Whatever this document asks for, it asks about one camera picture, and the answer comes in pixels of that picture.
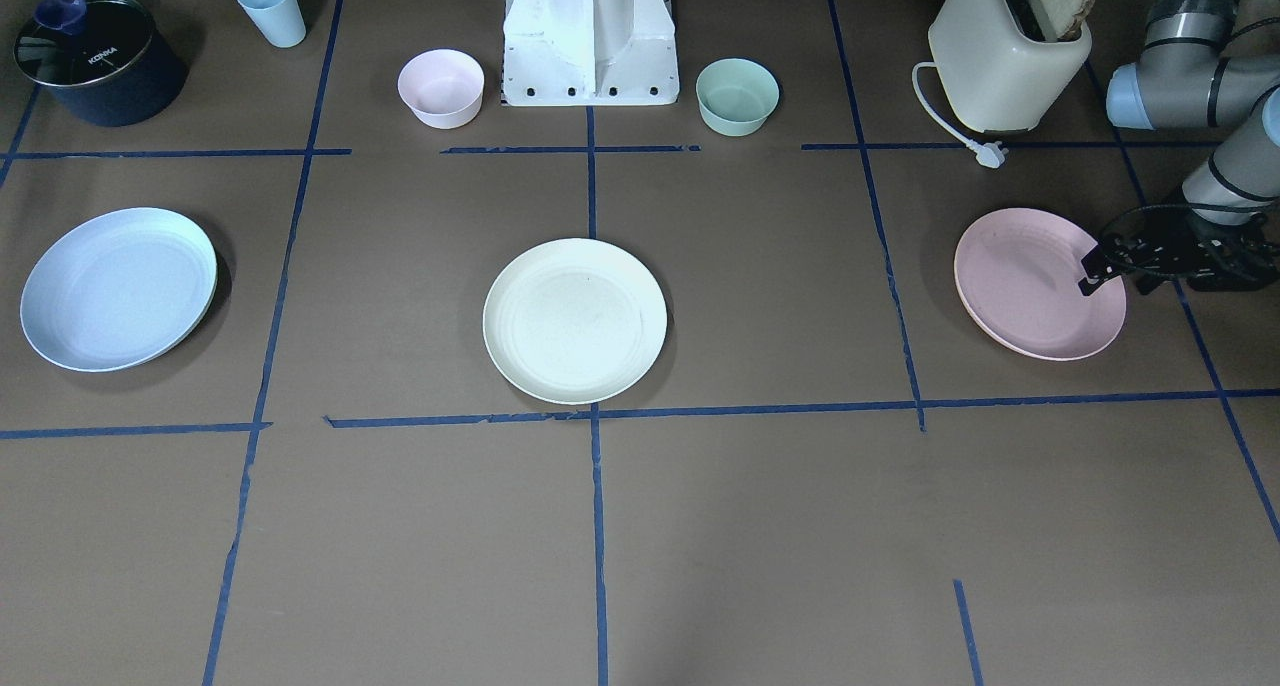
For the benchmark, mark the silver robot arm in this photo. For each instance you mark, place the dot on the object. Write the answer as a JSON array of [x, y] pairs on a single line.
[[1183, 78]]

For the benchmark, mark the blue plate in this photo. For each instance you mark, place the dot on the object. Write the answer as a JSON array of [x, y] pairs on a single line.
[[119, 290]]

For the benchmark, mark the pink plate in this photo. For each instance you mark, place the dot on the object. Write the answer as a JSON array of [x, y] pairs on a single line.
[[1017, 271]]

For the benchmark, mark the cream white plate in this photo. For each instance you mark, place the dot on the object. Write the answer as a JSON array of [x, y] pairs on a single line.
[[574, 321]]

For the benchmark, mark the green bowl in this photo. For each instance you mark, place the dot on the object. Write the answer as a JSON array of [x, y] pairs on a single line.
[[735, 96]]

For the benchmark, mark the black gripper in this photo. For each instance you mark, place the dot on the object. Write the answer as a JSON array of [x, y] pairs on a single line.
[[1160, 255]]

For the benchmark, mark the pink bowl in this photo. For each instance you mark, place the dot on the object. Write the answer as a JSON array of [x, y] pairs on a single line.
[[443, 88]]

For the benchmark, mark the light blue cup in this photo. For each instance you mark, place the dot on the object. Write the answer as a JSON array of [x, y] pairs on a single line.
[[279, 21]]

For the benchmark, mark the cream toaster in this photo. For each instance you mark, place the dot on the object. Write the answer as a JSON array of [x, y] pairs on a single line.
[[998, 73]]

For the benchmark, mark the dark blue saucepan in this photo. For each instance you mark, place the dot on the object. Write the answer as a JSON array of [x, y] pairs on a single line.
[[104, 60]]

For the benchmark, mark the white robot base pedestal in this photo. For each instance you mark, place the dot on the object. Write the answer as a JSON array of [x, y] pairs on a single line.
[[589, 53]]

